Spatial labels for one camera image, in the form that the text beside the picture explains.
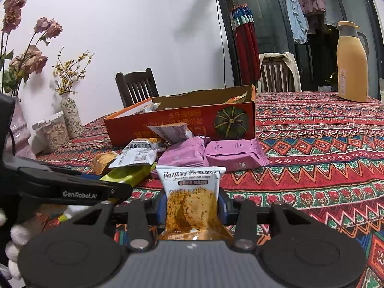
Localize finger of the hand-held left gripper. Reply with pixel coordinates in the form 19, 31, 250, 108
18, 166, 133, 201

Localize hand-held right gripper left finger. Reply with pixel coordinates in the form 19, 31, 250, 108
40, 190, 168, 252

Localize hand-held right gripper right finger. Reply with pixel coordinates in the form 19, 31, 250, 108
218, 187, 348, 252

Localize yellow-green snack packet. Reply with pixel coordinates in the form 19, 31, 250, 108
99, 163, 156, 186

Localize white oat crisp packet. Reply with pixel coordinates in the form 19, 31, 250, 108
156, 166, 234, 242

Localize orange cardboard box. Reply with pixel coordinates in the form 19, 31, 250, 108
103, 84, 256, 147

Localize person's left hand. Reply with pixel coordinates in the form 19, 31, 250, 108
0, 207, 30, 280

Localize clear orange cookie packet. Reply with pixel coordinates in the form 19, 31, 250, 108
91, 152, 119, 174

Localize white orange snack packet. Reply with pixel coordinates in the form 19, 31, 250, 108
124, 138, 162, 150
108, 147, 158, 168

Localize purple snack packet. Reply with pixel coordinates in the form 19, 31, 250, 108
157, 136, 210, 168
204, 139, 269, 173

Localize pink vase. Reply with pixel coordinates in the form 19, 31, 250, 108
6, 96, 36, 159

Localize clear seed container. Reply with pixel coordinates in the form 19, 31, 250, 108
31, 111, 70, 153

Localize white lilac crimped packet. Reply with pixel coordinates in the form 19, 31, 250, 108
147, 123, 192, 143

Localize speckled ceramic vase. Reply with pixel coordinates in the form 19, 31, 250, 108
60, 93, 84, 140

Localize dark wooden chair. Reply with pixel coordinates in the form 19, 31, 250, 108
115, 68, 159, 108

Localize red patterned tablecloth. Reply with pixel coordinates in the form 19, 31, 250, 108
0, 91, 384, 288

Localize yellow flower sprigs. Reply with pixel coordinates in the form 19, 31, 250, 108
52, 47, 95, 95

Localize pink artificial flowers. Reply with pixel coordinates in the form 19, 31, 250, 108
0, 0, 63, 96

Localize brown slatted wooden chair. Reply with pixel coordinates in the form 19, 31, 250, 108
259, 53, 296, 93

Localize chair with draped cloth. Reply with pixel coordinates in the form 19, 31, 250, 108
259, 52, 302, 93

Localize red blue tasselled hanging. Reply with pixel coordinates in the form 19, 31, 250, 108
229, 4, 261, 81

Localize dark framed glass door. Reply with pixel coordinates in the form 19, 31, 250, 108
210, 0, 384, 99

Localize yellow thermos jug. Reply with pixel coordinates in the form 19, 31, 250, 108
335, 21, 370, 103

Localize light blue hanging garment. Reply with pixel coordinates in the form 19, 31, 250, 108
282, 0, 309, 44

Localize white hanging garment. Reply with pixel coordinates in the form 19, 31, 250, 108
324, 0, 345, 26

